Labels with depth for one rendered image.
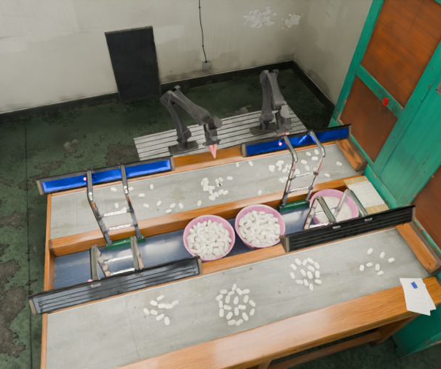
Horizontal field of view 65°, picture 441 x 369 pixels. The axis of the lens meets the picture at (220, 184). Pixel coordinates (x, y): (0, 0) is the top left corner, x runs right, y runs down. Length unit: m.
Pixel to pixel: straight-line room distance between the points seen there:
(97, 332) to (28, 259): 1.33
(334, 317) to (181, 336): 0.68
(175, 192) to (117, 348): 0.86
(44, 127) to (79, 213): 1.93
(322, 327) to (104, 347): 0.94
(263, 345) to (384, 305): 0.59
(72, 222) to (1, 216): 1.29
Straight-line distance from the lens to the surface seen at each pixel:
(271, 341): 1.62
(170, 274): 1.37
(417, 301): 1.91
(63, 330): 1.75
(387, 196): 2.14
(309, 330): 1.67
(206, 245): 1.82
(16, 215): 3.18
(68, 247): 1.94
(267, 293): 1.72
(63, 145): 3.59
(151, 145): 2.40
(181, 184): 2.04
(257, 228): 1.88
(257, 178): 2.09
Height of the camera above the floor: 2.31
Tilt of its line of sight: 50 degrees down
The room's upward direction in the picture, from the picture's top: 3 degrees clockwise
